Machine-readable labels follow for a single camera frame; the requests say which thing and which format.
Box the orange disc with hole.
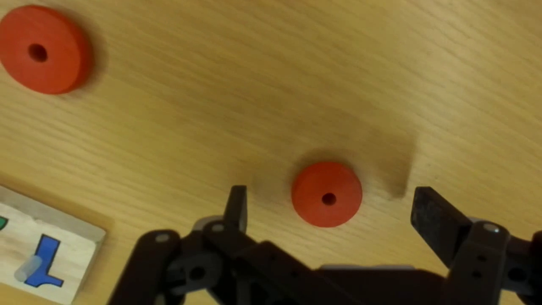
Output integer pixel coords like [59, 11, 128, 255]
[0, 4, 94, 97]
[289, 160, 364, 230]

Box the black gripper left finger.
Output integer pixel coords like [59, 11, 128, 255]
[106, 186, 362, 305]

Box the wooden number puzzle board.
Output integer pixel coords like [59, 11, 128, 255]
[0, 186, 108, 305]

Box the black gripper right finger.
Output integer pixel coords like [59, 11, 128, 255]
[409, 186, 542, 305]

